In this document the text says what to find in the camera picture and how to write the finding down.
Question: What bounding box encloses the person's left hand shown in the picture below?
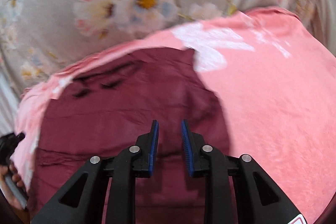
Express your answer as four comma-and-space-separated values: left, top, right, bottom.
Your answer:
0, 162, 27, 212

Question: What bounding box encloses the pink plush blanket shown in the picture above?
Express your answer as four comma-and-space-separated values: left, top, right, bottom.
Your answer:
14, 8, 335, 223

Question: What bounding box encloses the maroon quilted puffer jacket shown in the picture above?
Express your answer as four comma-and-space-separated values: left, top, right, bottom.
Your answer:
29, 48, 230, 223

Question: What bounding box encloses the white satin curtain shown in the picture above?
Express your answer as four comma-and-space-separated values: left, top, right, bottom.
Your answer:
0, 72, 19, 135

